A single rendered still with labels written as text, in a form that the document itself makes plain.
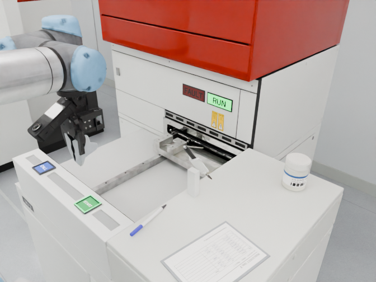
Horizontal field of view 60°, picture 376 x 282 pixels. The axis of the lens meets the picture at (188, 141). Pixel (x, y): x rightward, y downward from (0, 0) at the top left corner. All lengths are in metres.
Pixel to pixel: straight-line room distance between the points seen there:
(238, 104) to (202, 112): 0.18
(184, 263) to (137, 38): 0.94
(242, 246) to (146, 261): 0.23
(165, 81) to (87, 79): 0.86
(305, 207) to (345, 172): 1.89
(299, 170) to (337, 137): 1.78
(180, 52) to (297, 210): 0.68
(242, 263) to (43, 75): 0.57
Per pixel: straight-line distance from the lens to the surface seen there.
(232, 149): 1.26
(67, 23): 0.75
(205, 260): 0.80
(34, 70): 0.54
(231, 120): 1.23
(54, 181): 1.11
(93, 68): 0.59
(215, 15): 1.11
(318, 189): 1.08
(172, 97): 1.41
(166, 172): 1.32
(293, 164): 0.99
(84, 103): 0.83
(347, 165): 2.83
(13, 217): 2.59
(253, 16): 1.03
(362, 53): 2.54
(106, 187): 1.24
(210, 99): 1.26
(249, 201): 0.97
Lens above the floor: 1.58
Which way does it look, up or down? 30 degrees down
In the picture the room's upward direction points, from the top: 1 degrees clockwise
